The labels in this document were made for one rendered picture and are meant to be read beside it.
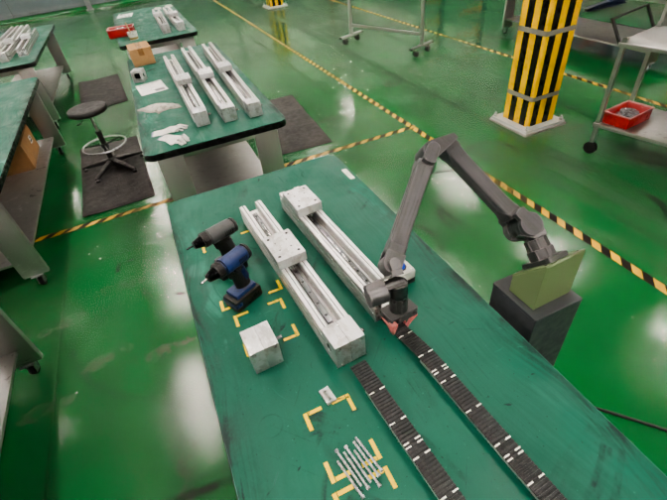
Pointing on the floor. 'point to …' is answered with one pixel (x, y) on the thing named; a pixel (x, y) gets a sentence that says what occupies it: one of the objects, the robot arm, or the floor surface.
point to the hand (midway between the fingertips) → (399, 328)
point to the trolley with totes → (630, 116)
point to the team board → (390, 30)
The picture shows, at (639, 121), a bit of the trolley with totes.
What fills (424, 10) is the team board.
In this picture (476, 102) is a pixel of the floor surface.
